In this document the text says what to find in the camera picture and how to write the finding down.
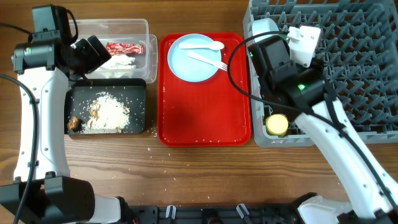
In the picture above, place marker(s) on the red snack wrapper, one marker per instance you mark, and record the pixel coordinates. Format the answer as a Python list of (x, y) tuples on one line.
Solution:
[(118, 48)]

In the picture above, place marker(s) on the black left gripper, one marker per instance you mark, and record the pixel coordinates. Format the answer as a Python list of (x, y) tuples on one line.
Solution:
[(95, 60)]

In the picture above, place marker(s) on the light blue bowl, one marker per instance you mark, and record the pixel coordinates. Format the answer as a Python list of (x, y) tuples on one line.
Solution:
[(264, 25)]

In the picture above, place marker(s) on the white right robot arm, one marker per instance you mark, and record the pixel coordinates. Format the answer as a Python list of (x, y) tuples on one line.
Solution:
[(286, 67)]

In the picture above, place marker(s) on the white plastic fork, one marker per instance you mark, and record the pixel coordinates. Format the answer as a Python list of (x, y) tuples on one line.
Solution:
[(218, 64)]

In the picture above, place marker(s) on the black plastic tray bin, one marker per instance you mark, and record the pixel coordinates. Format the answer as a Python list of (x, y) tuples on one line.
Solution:
[(131, 91)]

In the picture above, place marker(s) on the light blue plate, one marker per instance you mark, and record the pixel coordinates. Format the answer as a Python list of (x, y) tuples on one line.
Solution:
[(190, 69)]

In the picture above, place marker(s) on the yellow plastic cup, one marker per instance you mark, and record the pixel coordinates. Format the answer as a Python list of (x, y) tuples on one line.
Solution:
[(276, 125)]

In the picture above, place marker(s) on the white plastic spoon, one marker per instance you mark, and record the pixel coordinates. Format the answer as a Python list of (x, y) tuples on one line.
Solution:
[(214, 45)]

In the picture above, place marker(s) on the clear plastic bin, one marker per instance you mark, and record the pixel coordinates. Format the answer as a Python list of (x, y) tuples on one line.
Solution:
[(124, 31)]

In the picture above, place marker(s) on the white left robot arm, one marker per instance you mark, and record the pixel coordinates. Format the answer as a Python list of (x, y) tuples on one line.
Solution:
[(43, 190)]

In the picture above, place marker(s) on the red serving tray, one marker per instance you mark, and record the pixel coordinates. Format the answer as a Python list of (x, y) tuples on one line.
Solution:
[(209, 113)]

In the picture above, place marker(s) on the rice and food leftovers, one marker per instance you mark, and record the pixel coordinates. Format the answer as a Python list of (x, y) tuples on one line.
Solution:
[(104, 114)]

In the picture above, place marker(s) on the grey dishwasher rack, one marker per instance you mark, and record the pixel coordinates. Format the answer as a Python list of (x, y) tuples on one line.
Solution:
[(359, 51)]

